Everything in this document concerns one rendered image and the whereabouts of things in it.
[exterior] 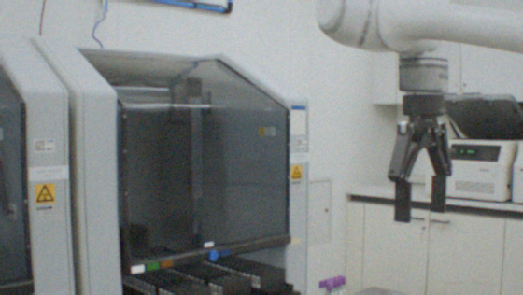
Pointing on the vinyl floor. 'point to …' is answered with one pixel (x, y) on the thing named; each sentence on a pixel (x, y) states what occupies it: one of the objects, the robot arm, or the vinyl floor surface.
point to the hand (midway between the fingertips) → (421, 208)
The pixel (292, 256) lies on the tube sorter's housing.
